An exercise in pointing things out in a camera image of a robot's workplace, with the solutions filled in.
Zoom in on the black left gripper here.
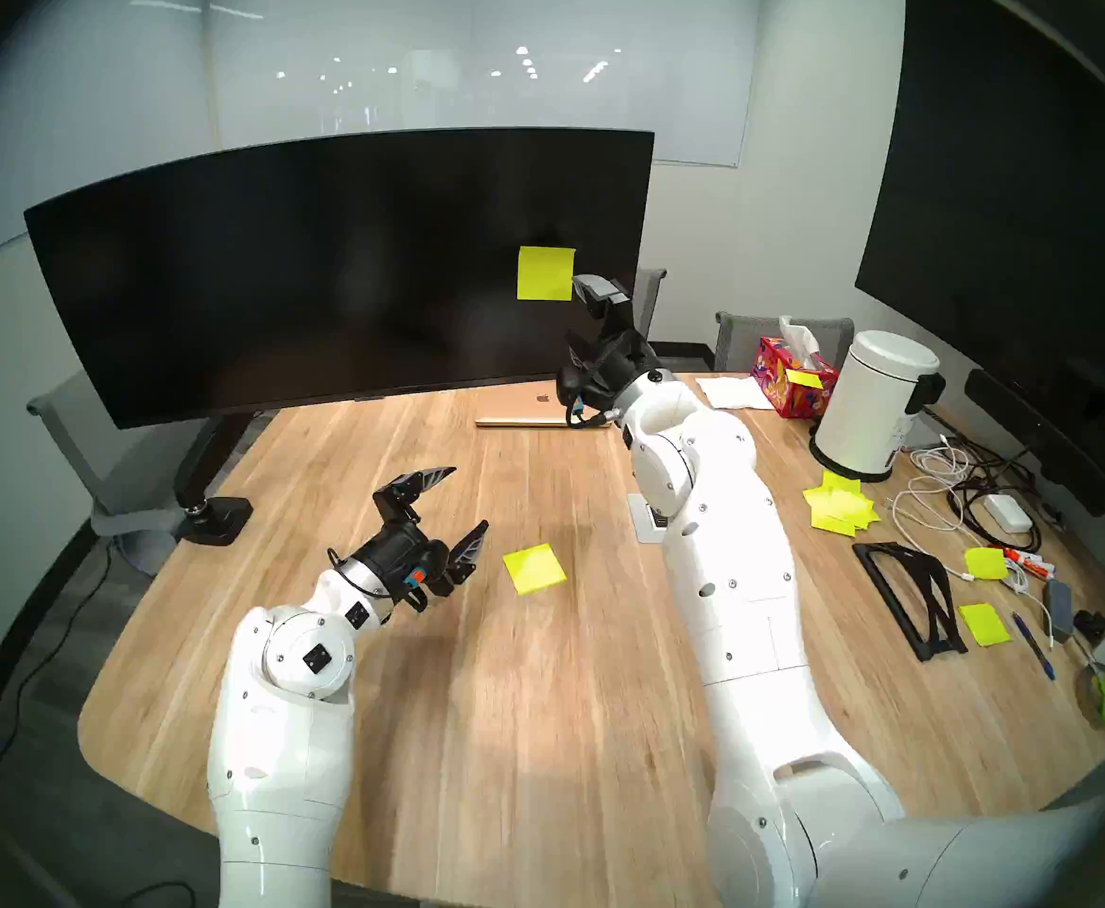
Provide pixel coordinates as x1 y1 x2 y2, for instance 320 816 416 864
354 464 490 611

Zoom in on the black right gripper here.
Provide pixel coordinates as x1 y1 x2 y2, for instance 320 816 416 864
559 274 662 413

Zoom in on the single yellow sticky note sheet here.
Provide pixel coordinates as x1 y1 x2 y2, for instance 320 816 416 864
517 246 576 302

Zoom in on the yellow sticky note pad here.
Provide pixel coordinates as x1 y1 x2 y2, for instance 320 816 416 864
502 543 568 597

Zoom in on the black curved computer monitor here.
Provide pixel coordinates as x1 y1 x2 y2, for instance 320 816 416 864
25 128 655 431

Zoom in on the flat yellow sticky note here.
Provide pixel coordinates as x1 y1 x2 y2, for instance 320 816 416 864
958 602 1014 648

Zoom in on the grey mesh office chair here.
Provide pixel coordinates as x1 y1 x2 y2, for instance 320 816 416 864
630 267 669 375
713 311 856 375
27 372 222 576

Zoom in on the rose gold closed laptop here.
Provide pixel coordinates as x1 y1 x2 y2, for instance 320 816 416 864
475 379 613 429

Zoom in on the white paper napkin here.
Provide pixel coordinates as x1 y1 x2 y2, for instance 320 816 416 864
695 375 775 411

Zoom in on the colourful floral tissue box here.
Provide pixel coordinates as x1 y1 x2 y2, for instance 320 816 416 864
751 316 840 419

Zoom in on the white cylindrical trash bin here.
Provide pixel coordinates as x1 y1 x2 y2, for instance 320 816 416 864
809 329 946 483

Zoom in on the pile of loose yellow notes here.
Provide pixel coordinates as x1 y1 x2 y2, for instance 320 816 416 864
803 471 881 538

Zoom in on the white power adapter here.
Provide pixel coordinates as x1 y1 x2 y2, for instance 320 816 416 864
983 493 1034 533

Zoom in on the blue pen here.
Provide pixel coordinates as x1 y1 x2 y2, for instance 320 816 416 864
1012 611 1056 682

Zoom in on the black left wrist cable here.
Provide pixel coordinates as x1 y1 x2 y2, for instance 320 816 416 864
327 545 374 600

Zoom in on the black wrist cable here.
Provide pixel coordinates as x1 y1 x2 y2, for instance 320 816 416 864
327 545 374 600
562 386 612 431

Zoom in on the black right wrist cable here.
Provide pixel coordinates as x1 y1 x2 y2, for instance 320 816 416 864
562 386 612 431

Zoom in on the white wall whiteboard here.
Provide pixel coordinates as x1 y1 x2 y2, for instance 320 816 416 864
207 0 763 169

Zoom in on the white charging cable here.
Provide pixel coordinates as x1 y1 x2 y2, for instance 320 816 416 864
891 430 1059 652

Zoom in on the black cable bundle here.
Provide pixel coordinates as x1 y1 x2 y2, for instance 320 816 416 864
949 438 1045 554

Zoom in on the large black wall television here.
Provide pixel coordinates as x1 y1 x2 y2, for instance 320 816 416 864
855 0 1105 519

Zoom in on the black laptop stand frame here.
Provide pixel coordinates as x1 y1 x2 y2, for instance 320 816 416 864
852 541 969 663

